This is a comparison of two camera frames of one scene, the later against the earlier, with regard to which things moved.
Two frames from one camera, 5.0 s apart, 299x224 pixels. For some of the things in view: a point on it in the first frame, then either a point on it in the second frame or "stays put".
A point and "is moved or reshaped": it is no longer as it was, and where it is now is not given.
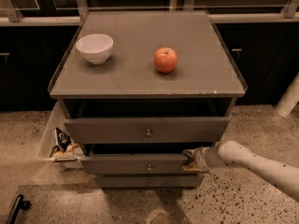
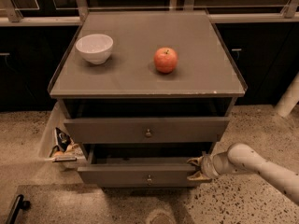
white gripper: (204, 160) → (206, 167)
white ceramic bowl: (95, 49) stays put
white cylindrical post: (289, 99) stays put
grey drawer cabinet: (133, 122) stays put
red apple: (165, 60) stays put
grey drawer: (135, 163) is moved or reshaped
